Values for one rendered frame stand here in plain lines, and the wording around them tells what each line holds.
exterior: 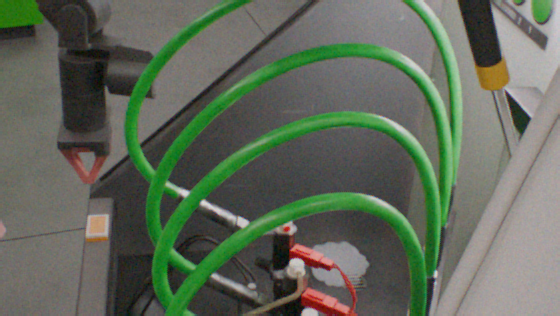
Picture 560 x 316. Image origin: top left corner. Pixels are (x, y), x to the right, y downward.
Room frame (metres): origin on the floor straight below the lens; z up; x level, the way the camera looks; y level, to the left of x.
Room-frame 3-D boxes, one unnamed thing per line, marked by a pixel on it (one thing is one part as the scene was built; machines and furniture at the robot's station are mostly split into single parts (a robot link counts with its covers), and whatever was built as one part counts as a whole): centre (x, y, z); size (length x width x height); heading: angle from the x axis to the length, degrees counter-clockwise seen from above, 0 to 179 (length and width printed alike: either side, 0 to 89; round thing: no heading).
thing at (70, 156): (0.92, 0.30, 1.08); 0.07 x 0.07 x 0.09; 11
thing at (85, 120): (0.91, 0.29, 1.15); 0.10 x 0.07 x 0.07; 11
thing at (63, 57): (0.91, 0.29, 1.21); 0.07 x 0.06 x 0.07; 88
